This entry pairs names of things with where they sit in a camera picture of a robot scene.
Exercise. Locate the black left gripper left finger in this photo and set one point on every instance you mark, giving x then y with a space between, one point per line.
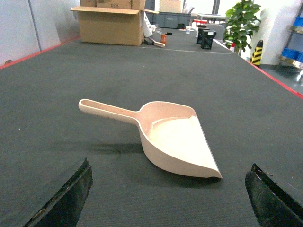
58 204

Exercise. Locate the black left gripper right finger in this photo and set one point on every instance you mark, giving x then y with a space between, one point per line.
276 198

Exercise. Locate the beige plastic dustpan tray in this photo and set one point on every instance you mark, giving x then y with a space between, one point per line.
171 135

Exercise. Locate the steel shelf rack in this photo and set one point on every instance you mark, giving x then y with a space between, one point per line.
291 56

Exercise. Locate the yellow black traffic cone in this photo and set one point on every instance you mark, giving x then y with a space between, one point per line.
256 56

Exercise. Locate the black box rear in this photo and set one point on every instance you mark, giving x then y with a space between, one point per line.
200 34

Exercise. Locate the black box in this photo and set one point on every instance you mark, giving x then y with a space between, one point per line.
200 34
208 40

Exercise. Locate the black box front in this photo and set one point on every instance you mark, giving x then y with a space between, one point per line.
208 40

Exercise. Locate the green potted plant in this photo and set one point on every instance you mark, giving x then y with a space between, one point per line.
242 22

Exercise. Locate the large cardboard box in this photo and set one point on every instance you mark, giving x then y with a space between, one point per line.
113 22

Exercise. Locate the orange small can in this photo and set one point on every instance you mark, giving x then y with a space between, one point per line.
163 38

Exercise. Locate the grey plastic crate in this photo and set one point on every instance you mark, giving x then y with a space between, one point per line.
172 20

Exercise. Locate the wooden handle brush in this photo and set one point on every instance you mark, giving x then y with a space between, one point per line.
159 44

